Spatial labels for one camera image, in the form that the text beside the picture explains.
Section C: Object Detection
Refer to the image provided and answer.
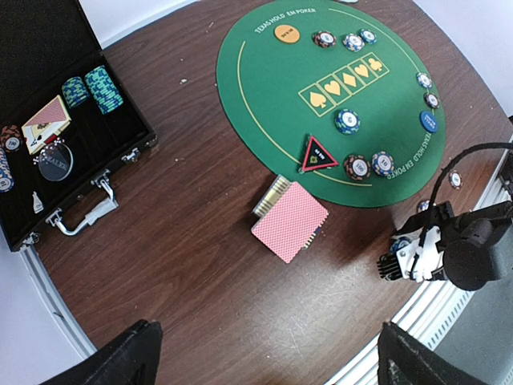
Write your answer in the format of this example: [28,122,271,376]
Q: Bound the blue tan chip stack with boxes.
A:
[417,200,430,213]

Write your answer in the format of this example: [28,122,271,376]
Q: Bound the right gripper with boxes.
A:
[377,201,512,291]

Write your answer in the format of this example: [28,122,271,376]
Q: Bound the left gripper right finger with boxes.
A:
[378,322,484,384]

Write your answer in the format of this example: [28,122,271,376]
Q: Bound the blue tan chips in case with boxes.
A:
[0,148,14,193]

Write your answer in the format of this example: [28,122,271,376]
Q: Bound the teal chip row in case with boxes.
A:
[84,65,123,115]

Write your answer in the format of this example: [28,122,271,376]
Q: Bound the clear acrylic dealer button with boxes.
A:
[33,138,74,182]

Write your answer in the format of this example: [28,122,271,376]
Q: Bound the blue round blind button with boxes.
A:
[419,111,438,133]

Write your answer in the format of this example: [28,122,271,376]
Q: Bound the green round poker mat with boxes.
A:
[216,1,446,208]

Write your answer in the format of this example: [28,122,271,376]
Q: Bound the red playing card deck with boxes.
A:
[251,181,329,263]

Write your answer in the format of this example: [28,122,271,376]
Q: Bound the black red triangle token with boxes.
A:
[298,134,340,174]

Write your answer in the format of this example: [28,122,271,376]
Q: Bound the green blue chip stack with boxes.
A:
[390,237,412,253]

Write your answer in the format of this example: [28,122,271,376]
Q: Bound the small white tag in case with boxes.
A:
[32,191,44,213]

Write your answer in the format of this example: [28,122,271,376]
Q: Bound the black poker chip case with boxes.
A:
[1,1,156,251]

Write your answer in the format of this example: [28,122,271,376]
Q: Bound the card deck in case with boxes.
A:
[22,95,71,155]

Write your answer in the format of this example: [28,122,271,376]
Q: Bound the green blue chips in case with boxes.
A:
[61,76,91,108]

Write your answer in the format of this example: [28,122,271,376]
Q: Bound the orange round blind button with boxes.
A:
[274,24,301,44]

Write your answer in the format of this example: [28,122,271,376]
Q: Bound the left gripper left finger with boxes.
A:
[45,319,163,384]

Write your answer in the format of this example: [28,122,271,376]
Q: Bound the orange black chips in case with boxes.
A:
[1,125,22,152]

